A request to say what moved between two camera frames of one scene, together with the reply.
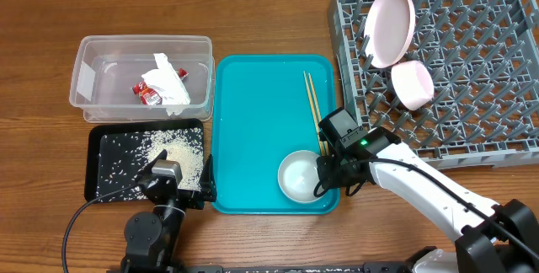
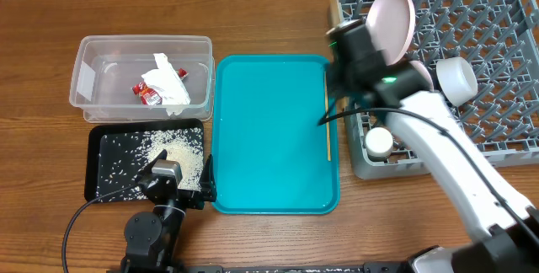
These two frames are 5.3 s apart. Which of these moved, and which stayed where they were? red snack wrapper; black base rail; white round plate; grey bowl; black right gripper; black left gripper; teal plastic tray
Moved: grey bowl; black right gripper
Stayed: black left gripper; teal plastic tray; black base rail; red snack wrapper; white round plate
